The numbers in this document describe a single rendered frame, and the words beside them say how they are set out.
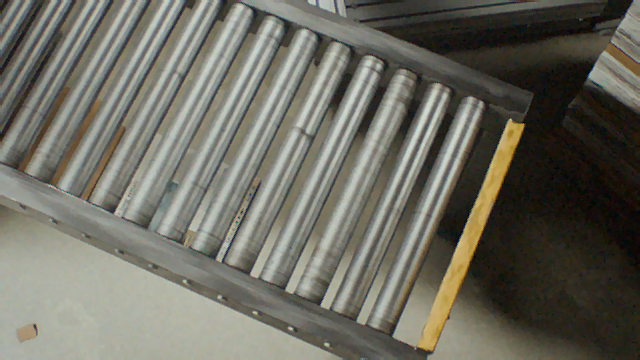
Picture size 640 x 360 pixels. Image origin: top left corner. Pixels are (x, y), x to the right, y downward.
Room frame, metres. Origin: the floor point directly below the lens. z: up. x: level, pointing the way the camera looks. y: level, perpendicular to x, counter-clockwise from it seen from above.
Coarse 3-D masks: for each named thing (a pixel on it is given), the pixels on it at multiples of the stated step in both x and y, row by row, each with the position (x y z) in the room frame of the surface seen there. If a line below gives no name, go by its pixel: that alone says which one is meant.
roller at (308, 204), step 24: (360, 72) 0.70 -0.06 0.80; (384, 72) 0.71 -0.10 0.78; (360, 96) 0.66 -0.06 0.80; (336, 120) 0.61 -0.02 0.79; (360, 120) 0.61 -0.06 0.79; (336, 144) 0.56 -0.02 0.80; (312, 168) 0.52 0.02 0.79; (336, 168) 0.52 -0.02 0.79; (312, 192) 0.48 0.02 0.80; (288, 216) 0.44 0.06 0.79; (312, 216) 0.44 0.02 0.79; (288, 240) 0.39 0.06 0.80; (288, 264) 0.35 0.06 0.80
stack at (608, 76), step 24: (624, 24) 0.85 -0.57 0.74; (624, 48) 0.83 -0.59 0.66; (600, 72) 0.84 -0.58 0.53; (624, 72) 0.81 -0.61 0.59; (600, 96) 0.82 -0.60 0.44; (624, 96) 0.79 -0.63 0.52; (576, 120) 0.84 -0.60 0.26; (600, 120) 0.81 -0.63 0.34; (624, 120) 0.78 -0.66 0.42; (552, 144) 0.84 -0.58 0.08; (600, 144) 0.78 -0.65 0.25; (624, 144) 0.76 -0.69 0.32; (576, 168) 0.79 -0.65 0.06; (624, 168) 0.73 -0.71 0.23; (600, 192) 0.73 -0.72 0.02; (624, 192) 0.70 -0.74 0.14; (624, 216) 0.67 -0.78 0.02
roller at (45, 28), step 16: (48, 0) 0.83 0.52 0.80; (64, 0) 0.84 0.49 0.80; (48, 16) 0.80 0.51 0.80; (64, 16) 0.81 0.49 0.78; (32, 32) 0.77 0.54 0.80; (48, 32) 0.77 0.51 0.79; (32, 48) 0.74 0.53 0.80; (48, 48) 0.75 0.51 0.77; (16, 64) 0.70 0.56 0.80; (32, 64) 0.71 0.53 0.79; (0, 80) 0.67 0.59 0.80; (16, 80) 0.67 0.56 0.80; (0, 96) 0.64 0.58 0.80; (16, 96) 0.65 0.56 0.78; (0, 112) 0.61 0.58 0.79; (0, 128) 0.59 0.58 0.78
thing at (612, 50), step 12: (612, 48) 0.85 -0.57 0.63; (624, 60) 0.82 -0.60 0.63; (636, 72) 0.80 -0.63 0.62; (588, 96) 0.83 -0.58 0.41; (600, 108) 0.81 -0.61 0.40; (612, 120) 0.79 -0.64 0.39; (564, 132) 0.84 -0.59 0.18; (624, 132) 0.76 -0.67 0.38; (636, 132) 0.75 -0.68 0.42; (576, 144) 0.81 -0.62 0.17; (588, 156) 0.78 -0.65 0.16; (600, 168) 0.76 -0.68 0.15; (624, 180) 0.72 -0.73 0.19; (636, 192) 0.69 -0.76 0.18
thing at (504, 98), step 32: (192, 0) 0.88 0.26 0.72; (224, 0) 0.85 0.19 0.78; (256, 0) 0.84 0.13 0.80; (288, 0) 0.84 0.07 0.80; (256, 32) 0.83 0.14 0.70; (288, 32) 0.80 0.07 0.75; (320, 32) 0.78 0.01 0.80; (352, 32) 0.78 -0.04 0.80; (352, 64) 0.75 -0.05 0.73; (416, 64) 0.72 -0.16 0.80; (448, 64) 0.72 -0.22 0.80; (416, 96) 0.70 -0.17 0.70; (480, 96) 0.66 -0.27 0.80; (512, 96) 0.66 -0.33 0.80
